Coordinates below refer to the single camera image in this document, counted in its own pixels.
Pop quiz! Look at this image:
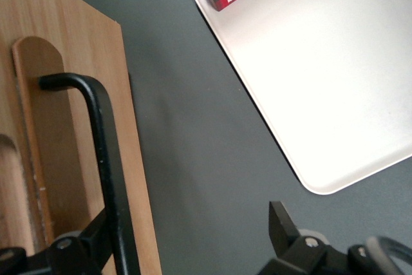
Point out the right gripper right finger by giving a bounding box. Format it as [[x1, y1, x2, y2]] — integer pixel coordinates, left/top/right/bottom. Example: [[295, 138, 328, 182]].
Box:
[[257, 201, 353, 275]]

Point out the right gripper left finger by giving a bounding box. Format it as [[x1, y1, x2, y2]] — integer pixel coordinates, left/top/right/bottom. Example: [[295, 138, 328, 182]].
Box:
[[45, 210, 116, 275]]

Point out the wooden drawer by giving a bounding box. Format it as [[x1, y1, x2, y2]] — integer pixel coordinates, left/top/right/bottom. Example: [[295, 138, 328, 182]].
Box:
[[0, 0, 164, 275]]

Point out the black metal drawer handle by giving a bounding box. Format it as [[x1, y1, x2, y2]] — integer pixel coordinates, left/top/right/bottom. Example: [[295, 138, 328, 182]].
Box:
[[37, 73, 142, 275]]

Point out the beige rectangular tray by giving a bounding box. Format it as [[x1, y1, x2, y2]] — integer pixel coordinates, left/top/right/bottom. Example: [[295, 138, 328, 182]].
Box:
[[192, 0, 412, 196]]

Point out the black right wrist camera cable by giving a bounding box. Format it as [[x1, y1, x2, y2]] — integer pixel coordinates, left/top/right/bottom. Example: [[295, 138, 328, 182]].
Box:
[[349, 235, 412, 275]]

